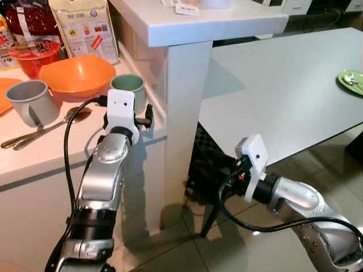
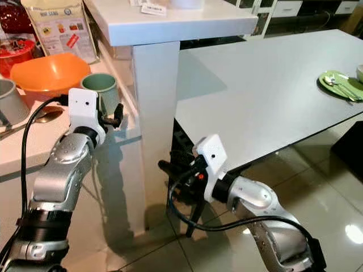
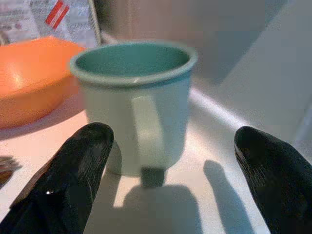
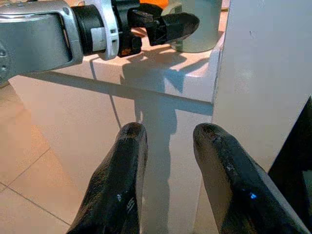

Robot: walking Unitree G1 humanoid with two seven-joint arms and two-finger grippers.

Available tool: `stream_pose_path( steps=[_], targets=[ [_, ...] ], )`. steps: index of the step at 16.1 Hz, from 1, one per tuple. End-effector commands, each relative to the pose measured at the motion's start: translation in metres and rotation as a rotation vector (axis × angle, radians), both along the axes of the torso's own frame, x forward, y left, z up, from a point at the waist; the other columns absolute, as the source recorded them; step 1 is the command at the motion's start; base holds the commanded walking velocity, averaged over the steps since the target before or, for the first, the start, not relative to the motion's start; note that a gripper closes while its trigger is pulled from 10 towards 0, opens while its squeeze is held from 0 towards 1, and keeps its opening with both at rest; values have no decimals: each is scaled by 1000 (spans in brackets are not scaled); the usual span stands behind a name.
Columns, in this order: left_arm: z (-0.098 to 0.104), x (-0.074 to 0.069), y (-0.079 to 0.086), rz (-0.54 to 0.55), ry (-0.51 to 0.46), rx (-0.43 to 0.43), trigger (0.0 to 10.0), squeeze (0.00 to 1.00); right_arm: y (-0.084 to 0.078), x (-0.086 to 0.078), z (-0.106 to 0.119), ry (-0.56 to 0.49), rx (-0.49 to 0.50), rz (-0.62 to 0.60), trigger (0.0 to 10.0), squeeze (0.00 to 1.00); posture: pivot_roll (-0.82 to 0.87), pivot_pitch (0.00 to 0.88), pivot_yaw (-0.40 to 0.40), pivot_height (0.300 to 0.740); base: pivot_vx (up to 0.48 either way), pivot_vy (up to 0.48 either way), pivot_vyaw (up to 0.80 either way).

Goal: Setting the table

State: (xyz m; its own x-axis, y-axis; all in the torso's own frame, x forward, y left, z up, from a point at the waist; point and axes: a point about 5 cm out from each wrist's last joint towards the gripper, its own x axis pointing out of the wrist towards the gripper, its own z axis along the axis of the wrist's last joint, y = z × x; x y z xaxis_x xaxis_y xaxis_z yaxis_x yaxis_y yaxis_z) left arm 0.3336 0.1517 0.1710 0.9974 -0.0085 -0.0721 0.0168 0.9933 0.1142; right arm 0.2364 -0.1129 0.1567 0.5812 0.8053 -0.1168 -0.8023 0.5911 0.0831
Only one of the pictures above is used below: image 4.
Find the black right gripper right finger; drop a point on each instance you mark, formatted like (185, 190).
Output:
(234, 185)

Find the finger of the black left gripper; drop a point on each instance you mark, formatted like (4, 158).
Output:
(143, 13)
(178, 25)

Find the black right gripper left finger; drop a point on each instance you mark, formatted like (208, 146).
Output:
(117, 185)

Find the orange object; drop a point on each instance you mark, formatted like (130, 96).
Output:
(156, 2)

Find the grey-green mug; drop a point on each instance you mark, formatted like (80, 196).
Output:
(207, 26)

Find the white low cabinet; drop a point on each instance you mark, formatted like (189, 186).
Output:
(97, 112)

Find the white tall cabinet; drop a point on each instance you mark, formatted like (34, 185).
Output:
(263, 73)

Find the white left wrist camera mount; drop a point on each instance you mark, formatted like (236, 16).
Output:
(110, 17)

